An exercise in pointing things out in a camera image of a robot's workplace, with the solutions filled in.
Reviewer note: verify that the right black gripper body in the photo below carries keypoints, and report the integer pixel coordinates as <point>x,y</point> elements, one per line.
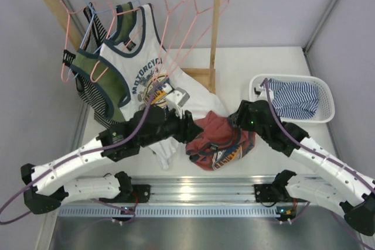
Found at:
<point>245,120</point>

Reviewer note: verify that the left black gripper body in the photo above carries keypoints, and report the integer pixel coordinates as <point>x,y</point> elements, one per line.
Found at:
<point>185,126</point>

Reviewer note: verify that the red tank top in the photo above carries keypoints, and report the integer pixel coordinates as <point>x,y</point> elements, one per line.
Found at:
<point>219,143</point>

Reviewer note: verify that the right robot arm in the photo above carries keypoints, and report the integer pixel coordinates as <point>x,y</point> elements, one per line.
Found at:
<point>342,190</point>

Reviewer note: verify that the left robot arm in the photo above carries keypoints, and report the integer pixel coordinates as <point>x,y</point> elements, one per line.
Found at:
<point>61,181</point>

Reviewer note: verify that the white motorcycle print tank top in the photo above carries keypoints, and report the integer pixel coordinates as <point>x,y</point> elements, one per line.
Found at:
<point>141,62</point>

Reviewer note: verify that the green tank top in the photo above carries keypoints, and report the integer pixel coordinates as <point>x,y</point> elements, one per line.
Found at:
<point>112,86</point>

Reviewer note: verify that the black white striped tank top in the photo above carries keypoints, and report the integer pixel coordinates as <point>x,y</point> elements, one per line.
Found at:
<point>96,30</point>

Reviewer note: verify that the blue white striped garment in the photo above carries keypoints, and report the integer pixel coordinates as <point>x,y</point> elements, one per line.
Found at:
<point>294,100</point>

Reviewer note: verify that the white plastic laundry basket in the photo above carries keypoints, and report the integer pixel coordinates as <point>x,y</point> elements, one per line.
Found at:
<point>326,107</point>

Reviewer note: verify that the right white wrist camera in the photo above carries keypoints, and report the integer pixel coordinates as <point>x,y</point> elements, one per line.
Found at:
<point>261,93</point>

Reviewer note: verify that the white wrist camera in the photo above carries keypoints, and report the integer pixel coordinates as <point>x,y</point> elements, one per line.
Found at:
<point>261,93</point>
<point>176,98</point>

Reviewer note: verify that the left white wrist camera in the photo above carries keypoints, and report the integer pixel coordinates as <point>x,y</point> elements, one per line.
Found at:
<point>176,98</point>

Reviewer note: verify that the aluminium mounting rail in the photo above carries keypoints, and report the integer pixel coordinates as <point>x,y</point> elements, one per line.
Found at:
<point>204,198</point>

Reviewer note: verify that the blue wire hanger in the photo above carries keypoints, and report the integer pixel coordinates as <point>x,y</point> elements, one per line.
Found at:
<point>86,37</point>

